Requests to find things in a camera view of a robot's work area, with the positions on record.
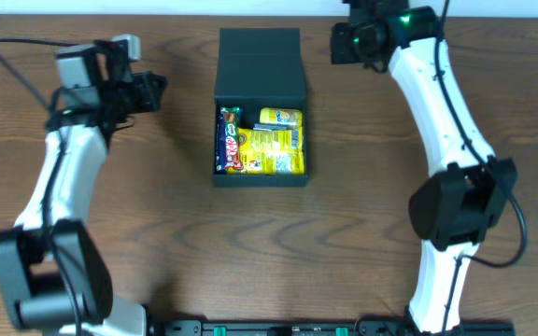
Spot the black box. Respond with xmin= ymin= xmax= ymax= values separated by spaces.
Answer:
xmin=212 ymin=28 xmax=308 ymax=187

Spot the yellow Mentos gum bottle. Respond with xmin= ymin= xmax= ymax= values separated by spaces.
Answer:
xmin=259 ymin=107 xmax=303 ymax=129

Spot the KitKat chocolate bar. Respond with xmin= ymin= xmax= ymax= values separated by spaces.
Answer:
xmin=220 ymin=107 xmax=243 ymax=171

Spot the yellow snack bag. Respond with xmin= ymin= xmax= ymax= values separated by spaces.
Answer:
xmin=228 ymin=128 xmax=305 ymax=175

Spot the purple Dairy Milk bar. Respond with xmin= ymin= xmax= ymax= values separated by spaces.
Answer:
xmin=215 ymin=114 xmax=227 ymax=174

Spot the blue Eclipse mint pack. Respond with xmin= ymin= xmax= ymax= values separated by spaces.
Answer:
xmin=253 ymin=123 xmax=290 ymax=132

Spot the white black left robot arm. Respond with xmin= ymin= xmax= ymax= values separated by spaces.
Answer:
xmin=0 ymin=35 xmax=167 ymax=335

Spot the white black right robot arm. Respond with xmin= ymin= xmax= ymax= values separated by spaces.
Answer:
xmin=330 ymin=1 xmax=517 ymax=335

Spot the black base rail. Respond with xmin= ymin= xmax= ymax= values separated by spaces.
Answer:
xmin=149 ymin=318 xmax=517 ymax=336

